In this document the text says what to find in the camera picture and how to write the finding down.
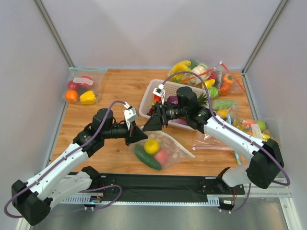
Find polka dot zip bag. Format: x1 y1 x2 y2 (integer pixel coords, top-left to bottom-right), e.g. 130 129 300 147
129 131 195 171

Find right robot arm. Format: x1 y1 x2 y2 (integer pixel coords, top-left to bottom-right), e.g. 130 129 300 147
143 87 284 189

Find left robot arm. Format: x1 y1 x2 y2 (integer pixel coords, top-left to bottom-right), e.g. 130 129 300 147
11 106 148 226

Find fake grape bunch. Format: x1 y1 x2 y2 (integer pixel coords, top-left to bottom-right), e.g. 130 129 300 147
147 103 155 116

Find fake purple onion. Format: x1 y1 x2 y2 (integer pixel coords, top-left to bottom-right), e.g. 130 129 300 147
166 96 178 104

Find fake red strawberry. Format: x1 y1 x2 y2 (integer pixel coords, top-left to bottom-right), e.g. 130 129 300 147
153 95 161 103

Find fake purple eggplant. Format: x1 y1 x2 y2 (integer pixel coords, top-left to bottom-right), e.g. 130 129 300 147
172 118 188 126

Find fake yellow apple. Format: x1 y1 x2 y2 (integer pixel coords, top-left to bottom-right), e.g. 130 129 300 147
144 139 160 155

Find fake green cucumber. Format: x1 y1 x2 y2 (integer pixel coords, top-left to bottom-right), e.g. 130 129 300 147
134 144 162 171

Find fake pink peach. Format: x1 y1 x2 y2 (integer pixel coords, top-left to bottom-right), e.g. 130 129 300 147
153 149 168 165

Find fake pineapple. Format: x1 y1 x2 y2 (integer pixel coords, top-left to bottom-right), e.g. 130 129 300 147
197 93 208 107

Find fake banana bunch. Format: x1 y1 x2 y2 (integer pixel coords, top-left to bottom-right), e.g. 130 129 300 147
169 60 191 83

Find fake yellow bell pepper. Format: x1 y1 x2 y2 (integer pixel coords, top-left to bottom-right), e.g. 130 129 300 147
79 90 96 105

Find blue zip bag right side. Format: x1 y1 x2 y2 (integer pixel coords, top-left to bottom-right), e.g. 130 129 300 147
212 100 262 166

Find red zip bag with vegetables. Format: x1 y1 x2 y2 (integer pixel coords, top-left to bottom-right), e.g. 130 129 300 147
201 61 245 99

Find blue zip bag with fruit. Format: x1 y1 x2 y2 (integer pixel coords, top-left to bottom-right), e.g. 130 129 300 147
63 67 108 105

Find fake orange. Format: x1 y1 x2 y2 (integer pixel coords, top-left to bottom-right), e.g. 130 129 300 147
65 90 79 103

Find bag of nuts right edge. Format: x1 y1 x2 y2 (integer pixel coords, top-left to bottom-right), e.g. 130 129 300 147
255 120 280 143

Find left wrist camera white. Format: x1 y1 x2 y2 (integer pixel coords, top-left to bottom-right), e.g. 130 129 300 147
124 106 139 130

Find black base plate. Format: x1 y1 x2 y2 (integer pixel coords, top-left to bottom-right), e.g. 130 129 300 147
59 167 245 204

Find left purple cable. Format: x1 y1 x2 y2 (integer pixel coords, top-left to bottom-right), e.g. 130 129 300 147
4 100 123 219

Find purple cable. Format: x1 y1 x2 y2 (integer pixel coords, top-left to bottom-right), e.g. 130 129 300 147
159 71 291 214
4 100 123 219

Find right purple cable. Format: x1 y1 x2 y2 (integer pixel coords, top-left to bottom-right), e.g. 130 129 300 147
159 71 291 214

